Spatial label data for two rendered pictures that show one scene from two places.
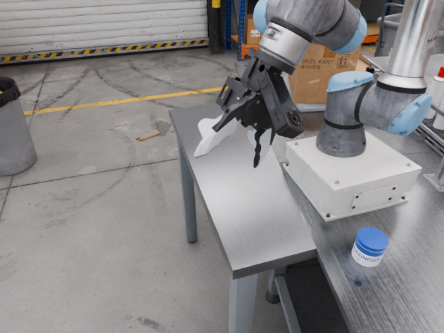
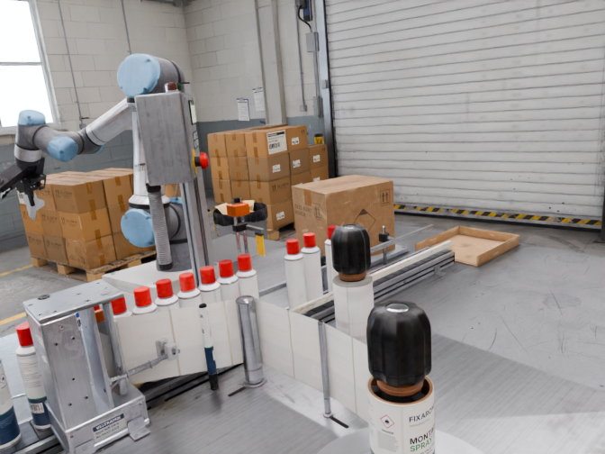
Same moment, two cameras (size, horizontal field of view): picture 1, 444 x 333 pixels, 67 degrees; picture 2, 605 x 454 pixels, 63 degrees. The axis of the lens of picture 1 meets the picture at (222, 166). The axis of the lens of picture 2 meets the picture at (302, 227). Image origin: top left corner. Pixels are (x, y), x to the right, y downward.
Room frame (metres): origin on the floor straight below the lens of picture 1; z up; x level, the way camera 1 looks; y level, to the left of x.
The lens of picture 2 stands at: (0.40, -1.89, 1.44)
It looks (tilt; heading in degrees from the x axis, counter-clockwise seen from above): 15 degrees down; 57
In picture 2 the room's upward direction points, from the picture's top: 5 degrees counter-clockwise
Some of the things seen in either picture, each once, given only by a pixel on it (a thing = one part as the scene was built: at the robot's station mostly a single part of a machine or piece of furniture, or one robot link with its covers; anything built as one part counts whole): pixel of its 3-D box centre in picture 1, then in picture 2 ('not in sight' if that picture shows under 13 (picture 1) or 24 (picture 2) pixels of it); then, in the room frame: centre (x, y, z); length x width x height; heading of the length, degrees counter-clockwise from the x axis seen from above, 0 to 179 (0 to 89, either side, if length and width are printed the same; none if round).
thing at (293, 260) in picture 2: not in sight; (295, 276); (1.05, -0.85, 0.98); 0.05 x 0.05 x 0.20
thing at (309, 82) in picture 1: (320, 63); (343, 217); (1.53, -0.45, 0.99); 0.30 x 0.24 x 0.27; 175
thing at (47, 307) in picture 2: not in sight; (73, 298); (0.49, -1.01, 1.14); 0.14 x 0.11 x 0.01; 7
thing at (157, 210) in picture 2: not in sight; (159, 226); (0.73, -0.78, 1.18); 0.04 x 0.04 x 0.21
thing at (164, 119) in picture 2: not in sight; (171, 137); (0.79, -0.79, 1.38); 0.17 x 0.10 x 0.19; 62
